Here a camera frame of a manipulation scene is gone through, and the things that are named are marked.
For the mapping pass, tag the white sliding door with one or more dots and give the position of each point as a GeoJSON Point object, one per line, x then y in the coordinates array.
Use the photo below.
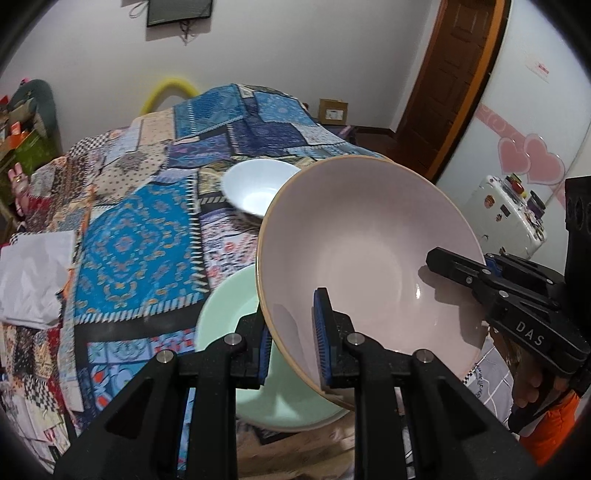
{"type": "Point", "coordinates": [531, 115]}

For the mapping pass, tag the white grid bedsheet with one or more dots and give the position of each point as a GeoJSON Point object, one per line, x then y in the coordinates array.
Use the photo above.
{"type": "Point", "coordinates": [489, 383]}

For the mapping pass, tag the white bowl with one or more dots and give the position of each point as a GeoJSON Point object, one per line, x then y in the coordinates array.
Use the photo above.
{"type": "Point", "coordinates": [258, 184]}

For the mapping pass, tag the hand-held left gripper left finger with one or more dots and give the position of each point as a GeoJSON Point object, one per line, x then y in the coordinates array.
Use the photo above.
{"type": "Point", "coordinates": [265, 360]}

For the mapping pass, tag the wooden door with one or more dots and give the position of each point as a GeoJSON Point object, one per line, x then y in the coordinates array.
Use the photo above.
{"type": "Point", "coordinates": [438, 92]}

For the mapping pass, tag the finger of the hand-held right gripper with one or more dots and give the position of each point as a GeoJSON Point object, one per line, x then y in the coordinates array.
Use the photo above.
{"type": "Point", "coordinates": [526, 281]}
{"type": "Point", "coordinates": [455, 267]}

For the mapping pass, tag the pink bowl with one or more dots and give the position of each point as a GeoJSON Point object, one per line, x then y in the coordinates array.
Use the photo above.
{"type": "Point", "coordinates": [360, 240]}

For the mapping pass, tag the cardboard box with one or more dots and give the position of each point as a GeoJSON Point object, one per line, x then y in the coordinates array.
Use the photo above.
{"type": "Point", "coordinates": [333, 111]}

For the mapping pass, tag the yellow foam tube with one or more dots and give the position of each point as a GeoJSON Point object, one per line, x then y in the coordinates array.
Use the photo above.
{"type": "Point", "coordinates": [171, 85]}

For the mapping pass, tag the pink rabbit toy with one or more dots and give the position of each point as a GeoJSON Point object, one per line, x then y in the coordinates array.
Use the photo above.
{"type": "Point", "coordinates": [19, 184]}

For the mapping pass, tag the person's right hand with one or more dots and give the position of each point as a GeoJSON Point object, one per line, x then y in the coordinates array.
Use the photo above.
{"type": "Point", "coordinates": [524, 378]}

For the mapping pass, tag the person's right forearm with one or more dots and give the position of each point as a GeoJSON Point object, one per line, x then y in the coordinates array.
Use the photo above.
{"type": "Point", "coordinates": [554, 434]}

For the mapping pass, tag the green plate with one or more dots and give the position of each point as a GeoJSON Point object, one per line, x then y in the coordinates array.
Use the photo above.
{"type": "Point", "coordinates": [221, 304]}

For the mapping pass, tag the white stickered appliance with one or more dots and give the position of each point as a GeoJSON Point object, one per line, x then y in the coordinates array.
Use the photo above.
{"type": "Point", "coordinates": [498, 217]}

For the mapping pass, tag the paper notice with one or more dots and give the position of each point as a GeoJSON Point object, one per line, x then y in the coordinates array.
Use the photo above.
{"type": "Point", "coordinates": [538, 67]}

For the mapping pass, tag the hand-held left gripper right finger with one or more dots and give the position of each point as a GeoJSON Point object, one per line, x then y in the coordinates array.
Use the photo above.
{"type": "Point", "coordinates": [322, 341]}

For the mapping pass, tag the white cloth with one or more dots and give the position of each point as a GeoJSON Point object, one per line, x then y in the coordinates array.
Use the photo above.
{"type": "Point", "coordinates": [32, 277]}

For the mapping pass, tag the patchwork blanket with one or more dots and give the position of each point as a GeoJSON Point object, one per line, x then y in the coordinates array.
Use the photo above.
{"type": "Point", "coordinates": [138, 240]}

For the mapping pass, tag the small black monitor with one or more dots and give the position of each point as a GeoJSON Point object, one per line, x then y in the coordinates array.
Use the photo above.
{"type": "Point", "coordinates": [180, 11]}

